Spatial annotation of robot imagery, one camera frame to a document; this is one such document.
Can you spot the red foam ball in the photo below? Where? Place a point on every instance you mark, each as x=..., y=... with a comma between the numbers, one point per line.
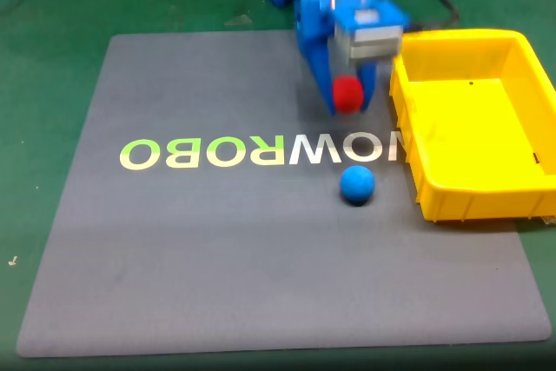
x=347, y=94

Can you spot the blue foam ball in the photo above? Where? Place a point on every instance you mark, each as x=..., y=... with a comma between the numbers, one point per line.
x=357, y=185

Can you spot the yellow plastic bin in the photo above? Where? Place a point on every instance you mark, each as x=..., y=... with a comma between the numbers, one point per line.
x=478, y=127

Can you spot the grey mat with lettering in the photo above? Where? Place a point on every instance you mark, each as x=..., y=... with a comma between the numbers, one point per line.
x=174, y=258

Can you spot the small white scrap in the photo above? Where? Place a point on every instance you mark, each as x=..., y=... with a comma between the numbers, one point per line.
x=12, y=260

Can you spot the grey camera box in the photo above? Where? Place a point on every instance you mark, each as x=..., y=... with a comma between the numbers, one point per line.
x=369, y=45

